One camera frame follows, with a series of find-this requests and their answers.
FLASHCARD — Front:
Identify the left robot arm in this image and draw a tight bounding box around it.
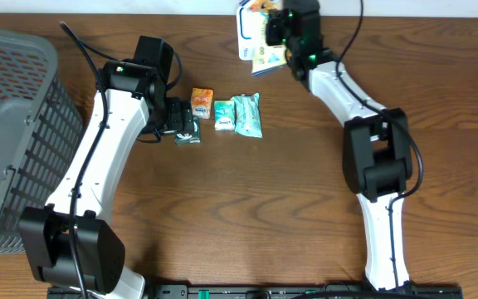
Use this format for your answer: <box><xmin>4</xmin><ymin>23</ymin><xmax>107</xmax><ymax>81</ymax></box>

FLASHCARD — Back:
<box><xmin>18</xmin><ymin>36</ymin><xmax>197</xmax><ymax>298</ymax></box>

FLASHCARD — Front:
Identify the mint green pouch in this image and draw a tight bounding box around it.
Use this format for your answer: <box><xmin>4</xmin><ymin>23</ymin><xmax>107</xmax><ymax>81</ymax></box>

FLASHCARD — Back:
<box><xmin>232</xmin><ymin>93</ymin><xmax>263</xmax><ymax>138</ymax></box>

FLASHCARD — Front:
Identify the white barcode scanner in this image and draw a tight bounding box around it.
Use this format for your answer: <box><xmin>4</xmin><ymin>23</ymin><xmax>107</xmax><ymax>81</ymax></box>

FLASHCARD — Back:
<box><xmin>236</xmin><ymin>0</ymin><xmax>264</xmax><ymax>61</ymax></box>

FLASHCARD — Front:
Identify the grey plastic shopping basket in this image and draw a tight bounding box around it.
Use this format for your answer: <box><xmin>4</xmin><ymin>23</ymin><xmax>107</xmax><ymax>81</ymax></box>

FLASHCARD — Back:
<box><xmin>0</xmin><ymin>29</ymin><xmax>83</xmax><ymax>255</ymax></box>

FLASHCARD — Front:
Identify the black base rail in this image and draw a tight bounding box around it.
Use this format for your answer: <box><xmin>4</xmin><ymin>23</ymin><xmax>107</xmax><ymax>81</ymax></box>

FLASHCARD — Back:
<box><xmin>46</xmin><ymin>282</ymin><xmax>464</xmax><ymax>299</ymax></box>

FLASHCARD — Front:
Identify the dark green round-logo packet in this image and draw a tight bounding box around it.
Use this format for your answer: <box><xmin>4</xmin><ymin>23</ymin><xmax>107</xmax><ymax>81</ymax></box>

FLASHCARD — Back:
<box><xmin>175</xmin><ymin>117</ymin><xmax>201</xmax><ymax>145</ymax></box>

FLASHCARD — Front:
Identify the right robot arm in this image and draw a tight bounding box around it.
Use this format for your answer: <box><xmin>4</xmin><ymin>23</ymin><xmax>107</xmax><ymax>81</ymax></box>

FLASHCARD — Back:
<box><xmin>266</xmin><ymin>0</ymin><xmax>414</xmax><ymax>293</ymax></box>

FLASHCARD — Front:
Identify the cream snack bag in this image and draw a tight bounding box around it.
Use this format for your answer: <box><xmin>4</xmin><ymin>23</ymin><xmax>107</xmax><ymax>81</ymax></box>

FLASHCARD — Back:
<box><xmin>251</xmin><ymin>0</ymin><xmax>286</xmax><ymax>76</ymax></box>

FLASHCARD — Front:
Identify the orange tissue pack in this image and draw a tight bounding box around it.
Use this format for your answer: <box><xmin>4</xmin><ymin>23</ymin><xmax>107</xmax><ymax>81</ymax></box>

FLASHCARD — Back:
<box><xmin>191</xmin><ymin>87</ymin><xmax>214</xmax><ymax>120</ymax></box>

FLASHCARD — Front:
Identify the green tissue pack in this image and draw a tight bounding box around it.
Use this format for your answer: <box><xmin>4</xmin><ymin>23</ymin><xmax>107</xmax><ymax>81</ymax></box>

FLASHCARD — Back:
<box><xmin>214</xmin><ymin>100</ymin><xmax>236</xmax><ymax>131</ymax></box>

